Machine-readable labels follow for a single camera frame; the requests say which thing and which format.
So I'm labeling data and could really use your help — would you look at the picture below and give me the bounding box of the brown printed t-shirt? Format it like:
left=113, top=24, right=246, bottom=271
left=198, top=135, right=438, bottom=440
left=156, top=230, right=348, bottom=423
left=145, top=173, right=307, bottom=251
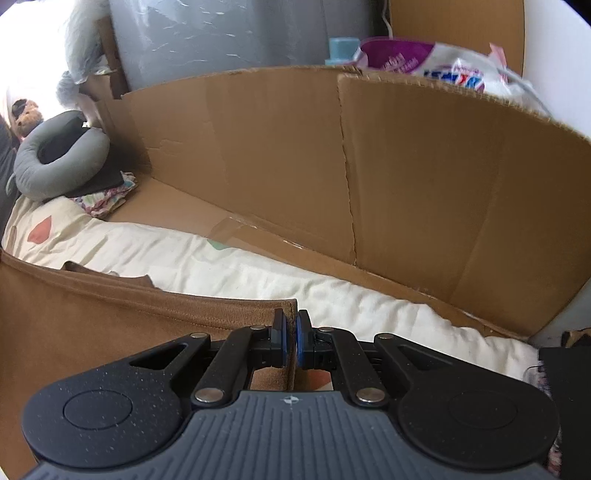
left=1, top=253, right=297, bottom=479

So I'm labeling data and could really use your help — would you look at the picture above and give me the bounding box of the brown cardboard sheet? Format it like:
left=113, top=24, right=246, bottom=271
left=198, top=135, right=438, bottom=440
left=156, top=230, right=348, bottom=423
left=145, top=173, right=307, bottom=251
left=79, top=67, right=590, bottom=338

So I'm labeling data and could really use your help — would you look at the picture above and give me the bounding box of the cream bear print bedsheet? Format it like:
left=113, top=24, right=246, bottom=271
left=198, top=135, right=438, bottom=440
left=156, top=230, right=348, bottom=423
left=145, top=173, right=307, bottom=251
left=5, top=197, right=538, bottom=379

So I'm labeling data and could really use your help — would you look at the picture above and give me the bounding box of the purple white detergent bag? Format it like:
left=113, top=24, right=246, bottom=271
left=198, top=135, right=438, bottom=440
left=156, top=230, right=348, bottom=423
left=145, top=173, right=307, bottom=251
left=353, top=37, right=552, bottom=116

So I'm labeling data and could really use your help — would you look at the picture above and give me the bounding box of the small teddy bear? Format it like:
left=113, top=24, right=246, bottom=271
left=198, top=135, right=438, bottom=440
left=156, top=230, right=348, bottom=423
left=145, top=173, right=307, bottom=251
left=11, top=99, right=44, bottom=138

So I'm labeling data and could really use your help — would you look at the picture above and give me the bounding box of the black folded garment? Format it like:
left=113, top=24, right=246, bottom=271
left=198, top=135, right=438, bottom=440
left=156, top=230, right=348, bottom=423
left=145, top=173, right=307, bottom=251
left=539, top=345, right=590, bottom=479

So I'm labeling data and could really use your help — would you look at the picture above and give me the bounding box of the upright cardboard panel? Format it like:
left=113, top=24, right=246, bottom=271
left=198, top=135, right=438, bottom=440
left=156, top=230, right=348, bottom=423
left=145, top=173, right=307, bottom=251
left=390, top=0, right=525, bottom=74

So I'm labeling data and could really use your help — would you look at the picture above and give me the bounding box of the white pillow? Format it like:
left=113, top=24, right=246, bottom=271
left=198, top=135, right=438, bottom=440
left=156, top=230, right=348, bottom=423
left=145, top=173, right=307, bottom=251
left=56, top=0, right=113, bottom=109

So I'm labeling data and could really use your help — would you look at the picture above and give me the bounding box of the dark grey pillow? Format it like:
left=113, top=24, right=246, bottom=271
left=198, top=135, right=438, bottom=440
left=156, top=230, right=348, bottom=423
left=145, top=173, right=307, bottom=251
left=0, top=117, right=19, bottom=234

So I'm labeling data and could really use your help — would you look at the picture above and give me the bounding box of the floral folded cloth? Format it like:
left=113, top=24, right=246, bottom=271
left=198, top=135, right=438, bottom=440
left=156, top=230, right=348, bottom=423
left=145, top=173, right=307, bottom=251
left=72, top=172, right=137, bottom=219

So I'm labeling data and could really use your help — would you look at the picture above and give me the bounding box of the grey neck pillow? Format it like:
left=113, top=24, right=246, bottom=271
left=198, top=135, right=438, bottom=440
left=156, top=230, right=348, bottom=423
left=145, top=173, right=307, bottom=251
left=5, top=110, right=110, bottom=201

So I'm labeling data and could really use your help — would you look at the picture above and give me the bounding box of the detergent bottle blue cap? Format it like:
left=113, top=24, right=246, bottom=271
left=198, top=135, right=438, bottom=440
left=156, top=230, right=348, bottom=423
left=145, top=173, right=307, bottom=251
left=325, top=37, right=361, bottom=66

